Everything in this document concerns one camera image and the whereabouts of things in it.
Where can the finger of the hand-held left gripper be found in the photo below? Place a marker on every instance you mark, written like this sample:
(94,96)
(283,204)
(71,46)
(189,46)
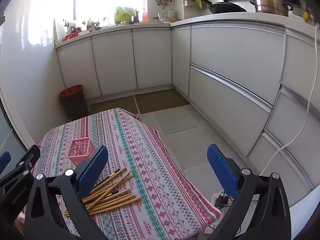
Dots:
(30,156)
(5,160)

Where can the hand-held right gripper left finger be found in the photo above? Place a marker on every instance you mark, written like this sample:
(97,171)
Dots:
(93,172)

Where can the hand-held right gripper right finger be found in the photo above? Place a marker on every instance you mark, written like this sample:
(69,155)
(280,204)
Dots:
(222,172)

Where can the pink lattice chopstick holder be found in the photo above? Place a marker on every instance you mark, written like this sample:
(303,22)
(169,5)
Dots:
(80,148)

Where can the bunch of wooden chopsticks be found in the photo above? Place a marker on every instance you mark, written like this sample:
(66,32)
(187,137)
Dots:
(112,200)

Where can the white power strip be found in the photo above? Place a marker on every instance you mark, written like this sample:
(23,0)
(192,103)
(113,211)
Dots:
(221,200)

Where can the patterned red green tablecloth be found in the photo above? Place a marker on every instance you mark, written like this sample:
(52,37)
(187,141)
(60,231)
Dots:
(150,167)

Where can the brown floor mat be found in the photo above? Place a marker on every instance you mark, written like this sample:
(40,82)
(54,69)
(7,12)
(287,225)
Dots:
(112,108)
(160,100)

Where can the red trash bin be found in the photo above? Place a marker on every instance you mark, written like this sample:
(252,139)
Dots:
(73,102)

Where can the white kitchen cabinets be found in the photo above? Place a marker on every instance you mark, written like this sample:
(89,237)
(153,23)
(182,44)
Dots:
(225,55)

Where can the red bowl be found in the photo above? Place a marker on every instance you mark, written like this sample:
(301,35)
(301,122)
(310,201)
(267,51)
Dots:
(70,37)

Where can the lime green kitchen appliance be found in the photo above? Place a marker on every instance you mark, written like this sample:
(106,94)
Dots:
(123,14)

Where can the black wok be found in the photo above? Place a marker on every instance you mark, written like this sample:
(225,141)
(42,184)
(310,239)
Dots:
(225,7)

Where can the red plastic bottle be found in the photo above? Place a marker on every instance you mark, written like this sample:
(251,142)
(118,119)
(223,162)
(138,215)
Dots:
(144,15)

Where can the white kettle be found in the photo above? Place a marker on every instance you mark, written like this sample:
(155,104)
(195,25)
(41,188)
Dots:
(170,13)

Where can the stainless steel stock pot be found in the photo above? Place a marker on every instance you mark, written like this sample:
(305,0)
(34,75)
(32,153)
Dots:
(271,1)

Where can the wall rack with sponges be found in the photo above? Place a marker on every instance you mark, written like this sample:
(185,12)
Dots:
(196,2)

